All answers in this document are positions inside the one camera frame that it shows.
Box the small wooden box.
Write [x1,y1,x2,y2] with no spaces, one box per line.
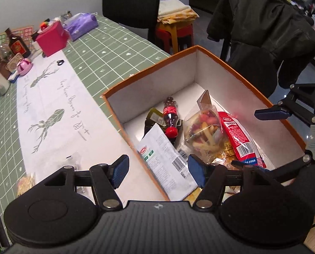
[6,53,24,72]

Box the yellow folded cloth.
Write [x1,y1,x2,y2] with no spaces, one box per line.
[157,8,200,25]

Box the red plastic stool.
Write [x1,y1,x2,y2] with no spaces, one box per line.
[155,22,194,55]

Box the black chair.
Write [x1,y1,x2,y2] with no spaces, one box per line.
[102,0,160,47]

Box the orange cardboard box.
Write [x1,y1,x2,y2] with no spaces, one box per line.
[102,45,306,202]

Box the brown glass bottle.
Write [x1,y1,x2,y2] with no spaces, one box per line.
[5,28,31,58]

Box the purple tissue pack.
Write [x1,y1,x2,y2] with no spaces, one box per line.
[63,13,99,42]

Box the white deer print table runner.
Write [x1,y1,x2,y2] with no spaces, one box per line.
[16,51,171,204]

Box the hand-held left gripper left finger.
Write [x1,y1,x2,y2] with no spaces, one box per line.
[43,154,130,210]

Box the green checked tablecloth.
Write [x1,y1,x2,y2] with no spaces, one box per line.
[0,14,171,244]

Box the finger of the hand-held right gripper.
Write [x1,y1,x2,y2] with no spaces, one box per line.
[232,153,313,182]
[254,83,315,125]

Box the dark green snack packet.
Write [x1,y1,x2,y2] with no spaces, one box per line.
[144,108,184,149]

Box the cola bottle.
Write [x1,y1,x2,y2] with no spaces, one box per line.
[163,97,184,138]

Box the silver snack packet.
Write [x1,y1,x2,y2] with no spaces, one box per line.
[183,90,227,164]

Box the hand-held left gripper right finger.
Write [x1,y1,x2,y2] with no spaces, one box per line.
[188,155,280,210]

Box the red snack packet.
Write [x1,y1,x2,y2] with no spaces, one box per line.
[218,111,267,168]

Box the pink box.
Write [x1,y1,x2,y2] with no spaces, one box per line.
[36,21,69,58]

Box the white snack packet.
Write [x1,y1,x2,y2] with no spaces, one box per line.
[136,123,198,201]

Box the patterned card box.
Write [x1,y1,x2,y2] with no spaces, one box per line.
[0,26,34,46]

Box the pink toy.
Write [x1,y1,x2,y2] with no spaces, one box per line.
[17,58,33,76]

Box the black jacket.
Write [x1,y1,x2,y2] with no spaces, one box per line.
[207,0,315,98]

